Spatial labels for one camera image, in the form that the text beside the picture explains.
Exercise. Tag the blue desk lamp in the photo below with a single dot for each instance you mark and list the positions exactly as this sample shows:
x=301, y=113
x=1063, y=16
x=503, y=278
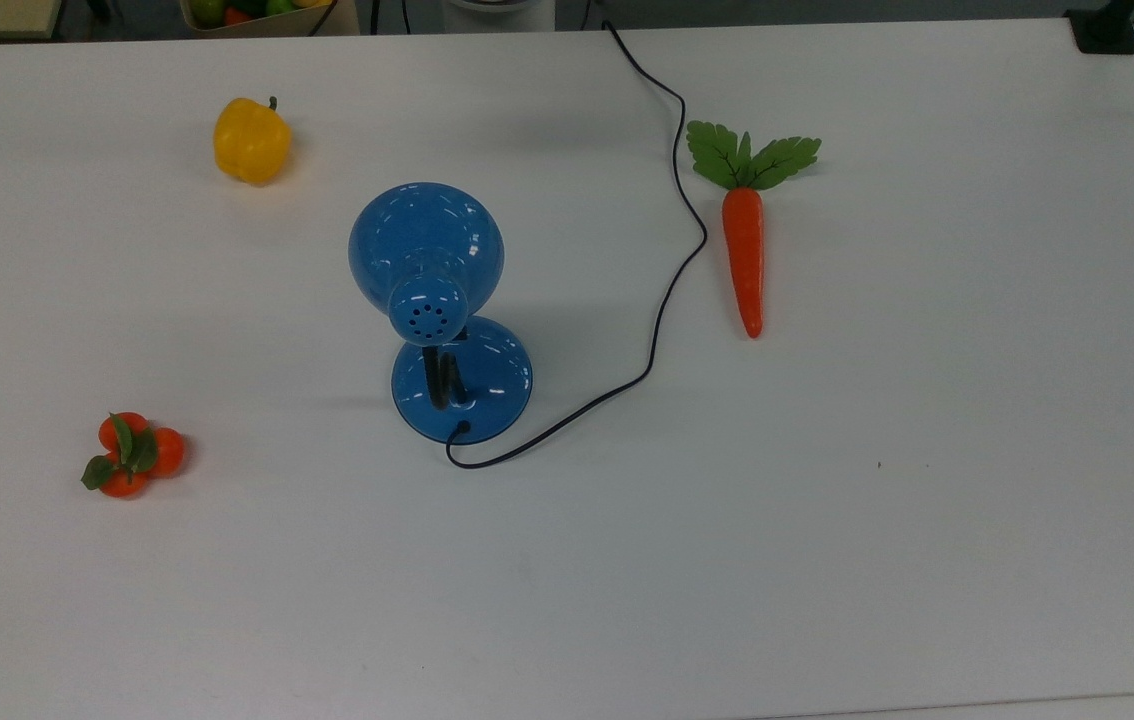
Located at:
x=462, y=385

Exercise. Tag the orange carrot with green leaves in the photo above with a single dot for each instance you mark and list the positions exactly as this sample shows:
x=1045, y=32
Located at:
x=744, y=250

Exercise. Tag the yellow bell pepper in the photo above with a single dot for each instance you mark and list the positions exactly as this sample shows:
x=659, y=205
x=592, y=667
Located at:
x=252, y=142

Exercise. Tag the basket of toy fruit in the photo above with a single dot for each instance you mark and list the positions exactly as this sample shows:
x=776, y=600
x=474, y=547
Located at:
x=247, y=20

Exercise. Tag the tangerine bunch with leaves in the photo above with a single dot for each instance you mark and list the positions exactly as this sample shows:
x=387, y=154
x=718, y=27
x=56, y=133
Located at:
x=167, y=452

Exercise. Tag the black table clamp mount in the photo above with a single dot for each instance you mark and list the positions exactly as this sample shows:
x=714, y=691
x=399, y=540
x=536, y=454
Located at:
x=1105, y=32

